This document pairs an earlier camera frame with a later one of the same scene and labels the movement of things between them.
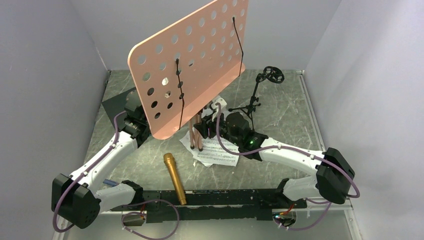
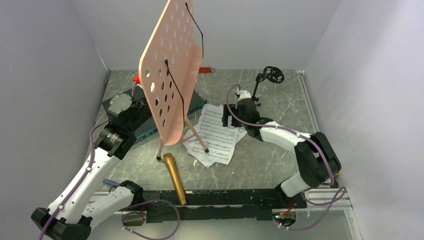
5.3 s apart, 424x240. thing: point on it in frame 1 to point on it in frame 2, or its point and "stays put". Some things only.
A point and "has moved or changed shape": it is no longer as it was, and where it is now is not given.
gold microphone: (169, 158) stays put
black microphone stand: (273, 74) stays put
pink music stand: (180, 68) has moved or changed shape
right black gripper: (203, 127) to (225, 118)
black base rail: (230, 205) stays put
